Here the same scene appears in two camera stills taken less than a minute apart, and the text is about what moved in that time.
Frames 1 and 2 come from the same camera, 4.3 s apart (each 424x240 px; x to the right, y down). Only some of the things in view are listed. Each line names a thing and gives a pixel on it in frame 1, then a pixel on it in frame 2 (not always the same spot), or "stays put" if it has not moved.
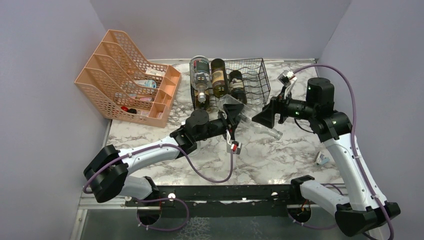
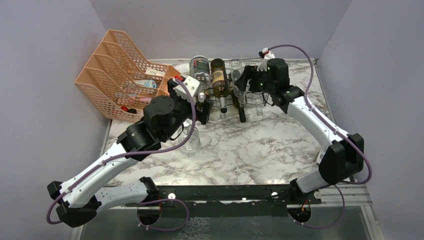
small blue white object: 321,159 stays put
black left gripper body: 217,127 → 183,108
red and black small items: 130,110 stays put
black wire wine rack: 243,81 stays put
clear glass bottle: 246,121 → 236,67
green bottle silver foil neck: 219,78 stays put
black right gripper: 267,115 → 250,73
